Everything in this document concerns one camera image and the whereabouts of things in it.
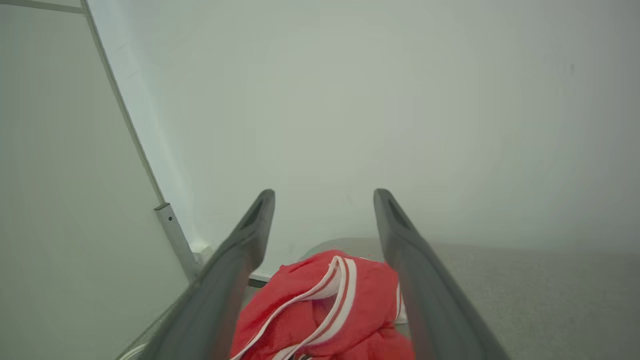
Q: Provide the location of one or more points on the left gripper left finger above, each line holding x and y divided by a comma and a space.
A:
210, 310

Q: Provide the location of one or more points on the grey metal panel post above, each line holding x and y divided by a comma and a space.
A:
175, 240

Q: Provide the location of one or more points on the white partition panel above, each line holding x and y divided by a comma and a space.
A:
60, 200

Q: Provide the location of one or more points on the white wall baseboard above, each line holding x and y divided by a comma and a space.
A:
260, 276

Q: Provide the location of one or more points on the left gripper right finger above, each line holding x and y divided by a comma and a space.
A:
440, 320

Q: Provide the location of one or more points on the red basketball jersey white sleeves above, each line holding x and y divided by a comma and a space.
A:
295, 320

